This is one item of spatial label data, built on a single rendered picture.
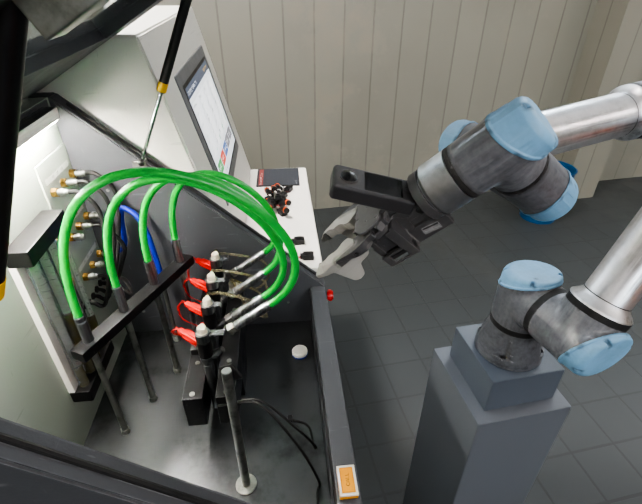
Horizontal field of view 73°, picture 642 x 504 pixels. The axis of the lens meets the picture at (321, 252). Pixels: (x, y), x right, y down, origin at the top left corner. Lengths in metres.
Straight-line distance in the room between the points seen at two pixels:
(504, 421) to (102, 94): 1.12
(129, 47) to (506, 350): 1.01
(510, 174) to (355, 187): 0.18
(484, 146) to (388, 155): 2.99
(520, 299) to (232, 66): 2.53
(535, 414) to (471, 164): 0.76
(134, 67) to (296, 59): 2.23
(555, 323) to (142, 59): 0.95
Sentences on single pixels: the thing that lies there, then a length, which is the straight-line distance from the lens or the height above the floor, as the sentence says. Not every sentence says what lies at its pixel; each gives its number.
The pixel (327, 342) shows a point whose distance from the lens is 1.01.
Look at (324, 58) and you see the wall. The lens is 3.19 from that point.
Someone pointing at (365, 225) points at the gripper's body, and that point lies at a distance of 0.61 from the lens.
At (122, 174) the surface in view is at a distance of 0.68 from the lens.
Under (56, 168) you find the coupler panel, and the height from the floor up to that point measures 1.33.
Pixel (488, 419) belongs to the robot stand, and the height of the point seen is 0.80.
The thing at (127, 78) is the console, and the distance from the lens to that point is 1.01.
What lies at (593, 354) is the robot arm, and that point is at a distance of 0.92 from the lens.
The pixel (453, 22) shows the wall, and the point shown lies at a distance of 3.47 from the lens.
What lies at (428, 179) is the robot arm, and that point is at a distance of 0.57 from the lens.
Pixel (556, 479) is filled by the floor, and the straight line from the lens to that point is 2.11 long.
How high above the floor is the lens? 1.67
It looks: 34 degrees down
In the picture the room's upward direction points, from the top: straight up
